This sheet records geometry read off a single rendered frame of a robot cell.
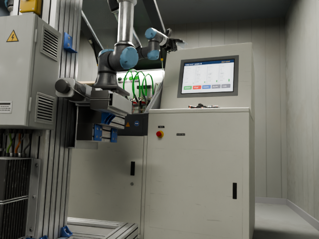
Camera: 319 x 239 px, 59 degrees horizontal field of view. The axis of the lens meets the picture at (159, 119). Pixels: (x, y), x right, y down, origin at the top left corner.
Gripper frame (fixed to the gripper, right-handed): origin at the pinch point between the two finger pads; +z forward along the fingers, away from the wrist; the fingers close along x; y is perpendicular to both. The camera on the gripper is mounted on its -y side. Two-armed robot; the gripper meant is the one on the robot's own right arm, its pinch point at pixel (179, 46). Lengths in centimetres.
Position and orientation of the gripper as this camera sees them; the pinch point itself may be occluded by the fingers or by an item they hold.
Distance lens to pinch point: 217.0
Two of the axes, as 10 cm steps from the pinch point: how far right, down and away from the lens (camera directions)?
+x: 7.8, -1.8, -6.0
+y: 0.7, 9.8, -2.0
